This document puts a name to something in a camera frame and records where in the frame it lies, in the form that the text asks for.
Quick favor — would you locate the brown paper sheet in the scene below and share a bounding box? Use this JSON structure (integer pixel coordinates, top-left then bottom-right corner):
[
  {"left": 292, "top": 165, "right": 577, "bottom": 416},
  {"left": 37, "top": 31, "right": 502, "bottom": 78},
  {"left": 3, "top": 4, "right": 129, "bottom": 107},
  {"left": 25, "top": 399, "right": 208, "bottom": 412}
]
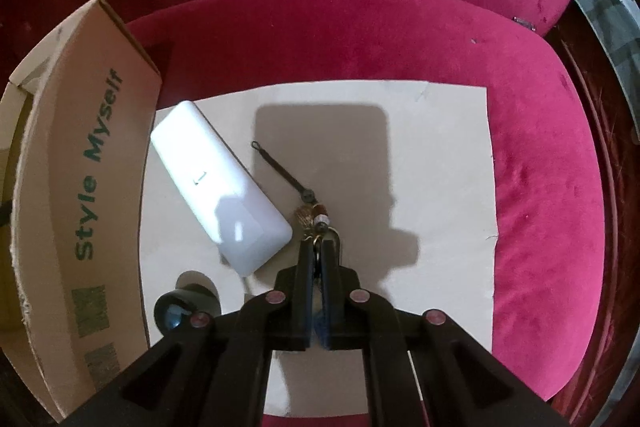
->
[{"left": 137, "top": 79, "right": 502, "bottom": 419}]

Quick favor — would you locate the brown cardboard box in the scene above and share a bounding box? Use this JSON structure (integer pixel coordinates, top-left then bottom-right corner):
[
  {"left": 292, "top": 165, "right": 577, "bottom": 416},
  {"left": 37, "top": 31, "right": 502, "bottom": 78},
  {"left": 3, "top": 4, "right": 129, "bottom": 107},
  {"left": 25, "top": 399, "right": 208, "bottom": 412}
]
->
[{"left": 0, "top": 0, "right": 164, "bottom": 424}]

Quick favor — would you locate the white power bank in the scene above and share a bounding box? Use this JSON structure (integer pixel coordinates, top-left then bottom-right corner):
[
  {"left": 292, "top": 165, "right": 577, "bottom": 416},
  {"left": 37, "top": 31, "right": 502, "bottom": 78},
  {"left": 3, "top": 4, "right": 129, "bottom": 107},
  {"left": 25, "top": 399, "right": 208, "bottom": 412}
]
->
[{"left": 150, "top": 101, "right": 294, "bottom": 279}]

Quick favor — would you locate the red hoop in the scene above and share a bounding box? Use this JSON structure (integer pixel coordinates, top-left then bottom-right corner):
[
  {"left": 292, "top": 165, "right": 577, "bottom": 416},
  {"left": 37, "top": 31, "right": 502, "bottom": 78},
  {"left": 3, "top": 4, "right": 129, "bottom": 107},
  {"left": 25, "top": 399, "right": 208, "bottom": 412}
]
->
[{"left": 550, "top": 32, "right": 631, "bottom": 388}]

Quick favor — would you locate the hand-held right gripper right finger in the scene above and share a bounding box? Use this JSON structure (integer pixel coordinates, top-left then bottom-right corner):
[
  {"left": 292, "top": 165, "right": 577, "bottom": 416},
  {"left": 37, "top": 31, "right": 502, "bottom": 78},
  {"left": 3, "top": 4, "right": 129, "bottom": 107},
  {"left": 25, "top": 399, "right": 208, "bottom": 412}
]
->
[{"left": 320, "top": 237, "right": 572, "bottom": 427}]

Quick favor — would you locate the red velvet tufted sofa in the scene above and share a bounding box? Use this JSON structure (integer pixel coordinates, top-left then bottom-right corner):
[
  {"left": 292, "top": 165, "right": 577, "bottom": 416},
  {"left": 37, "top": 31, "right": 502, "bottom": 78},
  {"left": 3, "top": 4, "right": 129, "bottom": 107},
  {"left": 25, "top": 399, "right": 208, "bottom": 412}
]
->
[{"left": 0, "top": 0, "right": 608, "bottom": 427}]

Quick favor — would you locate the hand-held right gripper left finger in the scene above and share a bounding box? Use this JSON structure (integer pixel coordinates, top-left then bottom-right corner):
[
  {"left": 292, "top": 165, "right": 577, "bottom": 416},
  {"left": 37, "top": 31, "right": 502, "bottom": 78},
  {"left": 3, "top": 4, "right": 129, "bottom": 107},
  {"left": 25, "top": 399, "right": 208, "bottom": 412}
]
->
[{"left": 62, "top": 237, "right": 317, "bottom": 427}]

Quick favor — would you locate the grey plaid blanket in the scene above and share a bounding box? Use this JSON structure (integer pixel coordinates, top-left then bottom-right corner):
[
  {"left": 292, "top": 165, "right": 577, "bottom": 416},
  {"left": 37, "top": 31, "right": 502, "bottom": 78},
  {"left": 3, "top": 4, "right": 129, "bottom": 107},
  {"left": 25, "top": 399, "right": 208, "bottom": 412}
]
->
[{"left": 572, "top": 0, "right": 640, "bottom": 148}]

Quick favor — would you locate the small black round gadget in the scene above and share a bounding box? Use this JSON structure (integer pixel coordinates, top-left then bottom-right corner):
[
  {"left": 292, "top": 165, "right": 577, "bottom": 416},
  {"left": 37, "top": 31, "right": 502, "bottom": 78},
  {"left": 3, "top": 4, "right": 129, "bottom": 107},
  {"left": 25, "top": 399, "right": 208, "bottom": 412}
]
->
[{"left": 154, "top": 284, "right": 222, "bottom": 339}]

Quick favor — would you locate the keychain with blue tag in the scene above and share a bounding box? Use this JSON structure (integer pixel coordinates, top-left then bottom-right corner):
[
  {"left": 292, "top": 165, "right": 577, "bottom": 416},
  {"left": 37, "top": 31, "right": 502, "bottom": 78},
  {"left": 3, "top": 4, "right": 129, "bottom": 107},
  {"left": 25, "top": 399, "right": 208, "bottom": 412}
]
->
[{"left": 251, "top": 141, "right": 344, "bottom": 270}]

